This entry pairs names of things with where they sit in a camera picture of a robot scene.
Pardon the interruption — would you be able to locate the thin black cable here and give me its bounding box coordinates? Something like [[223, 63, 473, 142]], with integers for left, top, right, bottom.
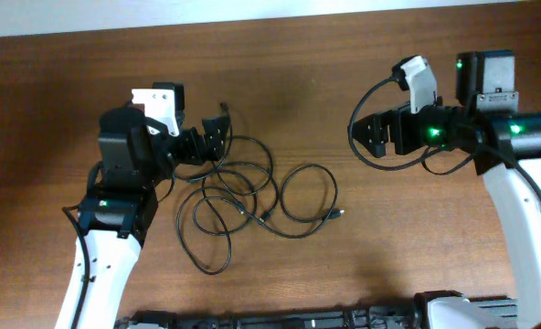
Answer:
[[175, 185, 265, 276]]

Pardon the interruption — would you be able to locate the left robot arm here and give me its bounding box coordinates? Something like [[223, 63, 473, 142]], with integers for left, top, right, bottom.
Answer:
[[56, 106, 231, 328]]

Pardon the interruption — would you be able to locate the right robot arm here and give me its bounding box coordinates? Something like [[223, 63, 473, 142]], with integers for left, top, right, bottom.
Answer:
[[347, 50, 541, 328]]

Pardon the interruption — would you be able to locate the thick black cable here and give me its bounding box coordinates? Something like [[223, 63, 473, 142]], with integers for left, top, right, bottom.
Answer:
[[174, 102, 281, 229]]

